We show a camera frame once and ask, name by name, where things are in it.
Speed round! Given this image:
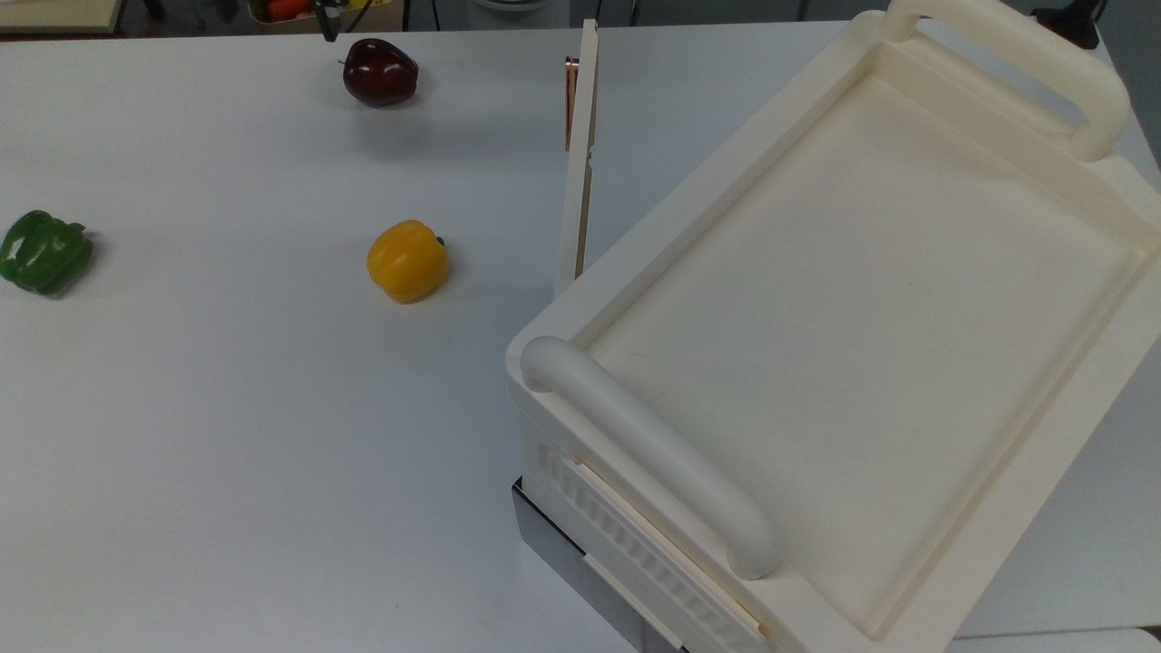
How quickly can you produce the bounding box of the short cream cabinet handle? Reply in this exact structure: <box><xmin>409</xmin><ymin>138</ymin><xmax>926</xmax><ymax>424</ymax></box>
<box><xmin>879</xmin><ymin>0</ymin><xmax>1132</xmax><ymax>163</ymax></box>

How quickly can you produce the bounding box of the long cream cabinet handle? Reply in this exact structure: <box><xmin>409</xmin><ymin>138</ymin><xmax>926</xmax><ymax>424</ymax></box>
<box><xmin>520</xmin><ymin>336</ymin><xmax>782</xmax><ymax>581</ymax></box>

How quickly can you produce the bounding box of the cream plastic cart tray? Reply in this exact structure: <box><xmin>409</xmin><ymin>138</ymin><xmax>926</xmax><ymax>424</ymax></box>
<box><xmin>505</xmin><ymin>0</ymin><xmax>1161</xmax><ymax>653</ymax></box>

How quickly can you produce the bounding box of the copper door handle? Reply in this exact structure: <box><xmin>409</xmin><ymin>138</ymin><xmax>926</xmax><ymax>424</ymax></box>
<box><xmin>563</xmin><ymin>56</ymin><xmax>581</xmax><ymax>152</ymax></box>

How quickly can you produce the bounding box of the green bell pepper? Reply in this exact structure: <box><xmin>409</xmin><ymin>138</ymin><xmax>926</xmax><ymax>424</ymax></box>
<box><xmin>0</xmin><ymin>210</ymin><xmax>94</xmax><ymax>297</ymax></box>

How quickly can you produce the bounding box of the yellow basket of vegetables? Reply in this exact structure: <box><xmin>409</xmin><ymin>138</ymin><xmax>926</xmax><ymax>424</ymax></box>
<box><xmin>247</xmin><ymin>0</ymin><xmax>405</xmax><ymax>35</ymax></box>

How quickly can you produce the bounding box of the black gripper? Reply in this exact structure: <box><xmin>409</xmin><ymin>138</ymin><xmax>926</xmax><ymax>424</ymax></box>
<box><xmin>312</xmin><ymin>0</ymin><xmax>351</xmax><ymax>43</ymax></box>

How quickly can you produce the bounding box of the yellow bell pepper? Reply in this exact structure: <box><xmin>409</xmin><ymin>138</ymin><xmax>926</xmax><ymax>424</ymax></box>
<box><xmin>366</xmin><ymin>219</ymin><xmax>451</xmax><ymax>305</ymax></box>

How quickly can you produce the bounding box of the cream cabinet door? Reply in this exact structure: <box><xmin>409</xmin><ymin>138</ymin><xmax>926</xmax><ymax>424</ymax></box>
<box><xmin>554</xmin><ymin>19</ymin><xmax>600</xmax><ymax>299</ymax></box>

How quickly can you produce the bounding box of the wooden board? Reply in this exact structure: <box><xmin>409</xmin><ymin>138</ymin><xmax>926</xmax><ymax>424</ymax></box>
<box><xmin>0</xmin><ymin>0</ymin><xmax>125</xmax><ymax>35</ymax></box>

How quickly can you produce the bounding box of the black stand foot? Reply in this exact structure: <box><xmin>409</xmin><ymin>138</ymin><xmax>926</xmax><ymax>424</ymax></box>
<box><xmin>1030</xmin><ymin>0</ymin><xmax>1109</xmax><ymax>51</ymax></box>

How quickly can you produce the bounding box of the dark red apple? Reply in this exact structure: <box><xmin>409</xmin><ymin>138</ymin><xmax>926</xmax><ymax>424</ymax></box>
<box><xmin>341</xmin><ymin>38</ymin><xmax>420</xmax><ymax>109</ymax></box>

